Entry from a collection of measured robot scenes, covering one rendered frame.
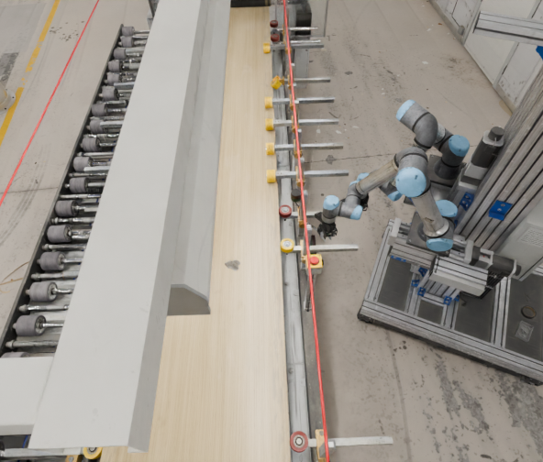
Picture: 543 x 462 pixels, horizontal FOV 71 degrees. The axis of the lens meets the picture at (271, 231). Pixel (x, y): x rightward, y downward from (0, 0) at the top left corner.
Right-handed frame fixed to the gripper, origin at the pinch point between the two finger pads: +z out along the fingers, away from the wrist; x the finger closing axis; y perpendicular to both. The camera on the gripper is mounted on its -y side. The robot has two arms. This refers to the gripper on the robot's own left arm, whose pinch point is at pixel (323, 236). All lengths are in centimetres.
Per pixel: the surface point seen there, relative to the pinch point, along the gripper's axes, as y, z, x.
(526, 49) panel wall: -150, 37, 305
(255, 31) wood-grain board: -231, 2, 43
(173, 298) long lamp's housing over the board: 83, -142, -74
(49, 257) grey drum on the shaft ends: -52, 7, -152
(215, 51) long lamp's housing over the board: 38, -144, -55
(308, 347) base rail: 49, 23, -30
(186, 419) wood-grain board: 63, 3, -97
